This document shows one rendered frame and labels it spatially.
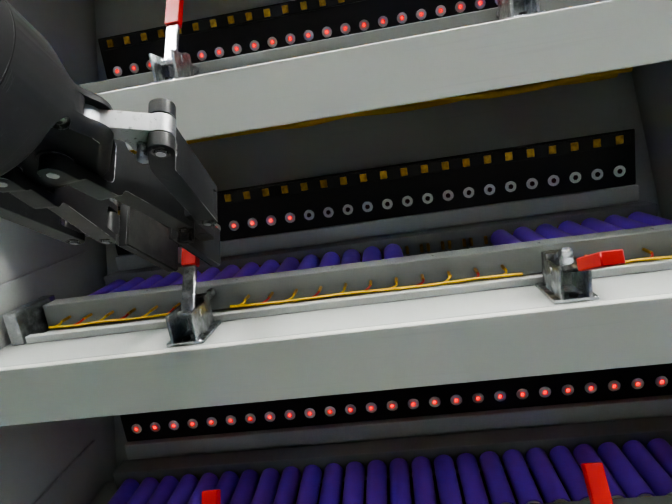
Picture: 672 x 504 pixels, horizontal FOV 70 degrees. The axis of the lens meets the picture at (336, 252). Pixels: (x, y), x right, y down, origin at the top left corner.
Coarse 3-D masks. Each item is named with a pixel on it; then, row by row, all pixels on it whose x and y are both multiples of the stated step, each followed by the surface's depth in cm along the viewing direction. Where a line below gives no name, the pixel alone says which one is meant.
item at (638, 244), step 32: (416, 256) 39; (448, 256) 38; (480, 256) 37; (512, 256) 37; (576, 256) 37; (640, 256) 36; (160, 288) 42; (224, 288) 40; (256, 288) 40; (288, 288) 40; (320, 288) 39; (352, 288) 39; (384, 288) 37; (64, 320) 42; (96, 320) 42; (128, 320) 40
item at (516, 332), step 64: (576, 192) 48; (128, 256) 53; (0, 320) 40; (256, 320) 37; (320, 320) 35; (384, 320) 33; (448, 320) 31; (512, 320) 31; (576, 320) 31; (640, 320) 30; (0, 384) 36; (64, 384) 35; (128, 384) 35; (192, 384) 34; (256, 384) 34; (320, 384) 33; (384, 384) 33
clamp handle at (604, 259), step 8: (560, 256) 32; (568, 256) 32; (584, 256) 27; (592, 256) 26; (600, 256) 25; (608, 256) 25; (616, 256) 25; (560, 264) 32; (568, 264) 30; (576, 264) 29; (584, 264) 27; (592, 264) 26; (600, 264) 25; (608, 264) 25; (616, 264) 25
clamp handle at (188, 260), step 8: (184, 256) 37; (192, 256) 37; (184, 264) 37; (192, 264) 37; (184, 272) 37; (192, 272) 36; (184, 280) 36; (192, 280) 36; (184, 288) 36; (192, 288) 36; (184, 296) 36; (192, 296) 36; (184, 304) 36; (192, 304) 35
